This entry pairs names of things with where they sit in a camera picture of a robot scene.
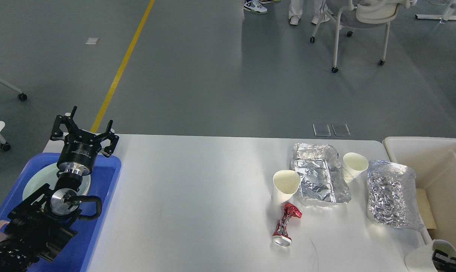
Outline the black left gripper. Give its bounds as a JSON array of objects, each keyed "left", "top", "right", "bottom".
[{"left": 50, "top": 106, "right": 120, "bottom": 176}]

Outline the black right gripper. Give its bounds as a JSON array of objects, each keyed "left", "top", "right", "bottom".
[{"left": 432, "top": 249, "right": 456, "bottom": 272}]

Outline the white paper cup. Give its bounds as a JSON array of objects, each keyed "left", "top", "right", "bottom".
[
  {"left": 404, "top": 240, "right": 456, "bottom": 272},
  {"left": 342, "top": 153, "right": 368, "bottom": 183}
]

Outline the light green plate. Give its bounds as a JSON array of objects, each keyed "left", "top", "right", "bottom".
[{"left": 22, "top": 163, "right": 91, "bottom": 200}]

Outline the aluminium foil tray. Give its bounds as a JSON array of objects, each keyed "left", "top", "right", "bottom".
[
  {"left": 367, "top": 160, "right": 425, "bottom": 231},
  {"left": 291, "top": 143, "right": 352, "bottom": 207}
]

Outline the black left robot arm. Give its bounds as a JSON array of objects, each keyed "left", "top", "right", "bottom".
[{"left": 0, "top": 107, "right": 119, "bottom": 272}]

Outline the white paper cup under arm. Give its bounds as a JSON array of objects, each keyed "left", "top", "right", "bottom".
[{"left": 271, "top": 169, "right": 301, "bottom": 206}]

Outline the white chair leg with caster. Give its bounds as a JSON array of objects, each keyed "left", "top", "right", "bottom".
[{"left": 0, "top": 77, "right": 28, "bottom": 101}]

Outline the beige plastic bin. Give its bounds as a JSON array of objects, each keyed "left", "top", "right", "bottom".
[{"left": 383, "top": 137, "right": 456, "bottom": 248}]

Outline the blue plastic tray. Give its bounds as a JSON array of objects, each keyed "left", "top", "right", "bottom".
[{"left": 0, "top": 153, "right": 122, "bottom": 272}]

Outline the crushed red soda can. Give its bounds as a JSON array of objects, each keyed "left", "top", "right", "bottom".
[{"left": 271, "top": 202, "right": 303, "bottom": 247}]

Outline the floor socket cover right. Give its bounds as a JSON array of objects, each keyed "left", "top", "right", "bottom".
[{"left": 331, "top": 124, "right": 351, "bottom": 137}]

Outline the floor socket cover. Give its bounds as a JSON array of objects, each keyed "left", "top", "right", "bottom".
[
  {"left": 313, "top": 124, "right": 331, "bottom": 137},
  {"left": 331, "top": 124, "right": 351, "bottom": 137}
]

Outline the floor socket cover left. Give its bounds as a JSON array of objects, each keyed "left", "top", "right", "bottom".
[{"left": 313, "top": 124, "right": 331, "bottom": 137}]

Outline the white sneaker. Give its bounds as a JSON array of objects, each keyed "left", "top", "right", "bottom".
[{"left": 243, "top": 0, "right": 268, "bottom": 14}]

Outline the white shoe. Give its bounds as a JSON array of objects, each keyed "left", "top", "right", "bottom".
[
  {"left": 311, "top": 14, "right": 330, "bottom": 25},
  {"left": 290, "top": 16, "right": 300, "bottom": 26}
]

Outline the white office chair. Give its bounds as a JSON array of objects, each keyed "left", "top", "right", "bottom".
[{"left": 310, "top": 0, "right": 414, "bottom": 73}]

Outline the white frame base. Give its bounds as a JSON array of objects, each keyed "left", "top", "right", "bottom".
[{"left": 414, "top": 0, "right": 456, "bottom": 24}]

